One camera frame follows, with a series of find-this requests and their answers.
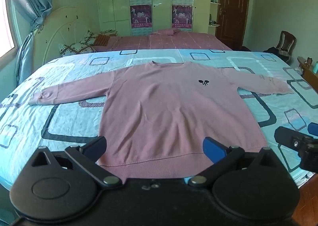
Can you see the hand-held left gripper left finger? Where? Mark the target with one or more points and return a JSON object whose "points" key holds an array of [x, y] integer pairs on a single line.
{"points": [[97, 144]]}

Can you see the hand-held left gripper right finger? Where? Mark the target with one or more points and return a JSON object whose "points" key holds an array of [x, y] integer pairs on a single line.
{"points": [[211, 147]]}

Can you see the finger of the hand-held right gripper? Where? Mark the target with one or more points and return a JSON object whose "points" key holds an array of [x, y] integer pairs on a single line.
{"points": [[285, 136], [314, 129]]}

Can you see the pink sweatshirt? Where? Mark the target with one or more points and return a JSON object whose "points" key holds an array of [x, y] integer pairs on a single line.
{"points": [[161, 106]]}

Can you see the dark clothes pile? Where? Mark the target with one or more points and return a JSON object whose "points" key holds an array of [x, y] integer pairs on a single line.
{"points": [[273, 52]]}

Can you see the blue patterned bed sheet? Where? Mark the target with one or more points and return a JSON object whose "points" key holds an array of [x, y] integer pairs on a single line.
{"points": [[62, 121]]}

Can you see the wooden cabinet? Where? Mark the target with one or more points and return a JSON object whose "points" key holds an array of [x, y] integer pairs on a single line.
{"points": [[309, 74]]}

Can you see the teal bottle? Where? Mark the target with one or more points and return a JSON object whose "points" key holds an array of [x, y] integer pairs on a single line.
{"points": [[315, 67]]}

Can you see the wooden chair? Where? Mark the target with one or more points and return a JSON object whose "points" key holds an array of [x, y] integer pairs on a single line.
{"points": [[288, 39]]}

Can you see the large cross patterned pillow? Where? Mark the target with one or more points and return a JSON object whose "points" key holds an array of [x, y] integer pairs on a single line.
{"points": [[74, 49]]}

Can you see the orange striped cushion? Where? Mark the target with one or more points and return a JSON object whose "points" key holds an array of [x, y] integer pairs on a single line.
{"points": [[101, 40]]}

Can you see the small cross patterned pillow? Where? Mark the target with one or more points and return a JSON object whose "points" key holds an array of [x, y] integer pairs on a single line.
{"points": [[88, 37]]}

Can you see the stack of books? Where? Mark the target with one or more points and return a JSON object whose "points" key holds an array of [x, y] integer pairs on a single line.
{"points": [[109, 32]]}

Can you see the pink folded cloth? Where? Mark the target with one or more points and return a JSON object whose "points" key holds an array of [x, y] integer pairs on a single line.
{"points": [[171, 31]]}

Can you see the cream round headboard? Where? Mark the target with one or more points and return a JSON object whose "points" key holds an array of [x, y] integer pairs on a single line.
{"points": [[62, 25]]}

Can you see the brown wooden door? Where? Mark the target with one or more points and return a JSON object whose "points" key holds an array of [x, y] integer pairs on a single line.
{"points": [[231, 10]]}

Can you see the white corner shelves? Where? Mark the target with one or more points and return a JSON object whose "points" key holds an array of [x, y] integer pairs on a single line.
{"points": [[215, 3]]}

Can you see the window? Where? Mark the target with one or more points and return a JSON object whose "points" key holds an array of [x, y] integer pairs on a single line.
{"points": [[6, 25]]}

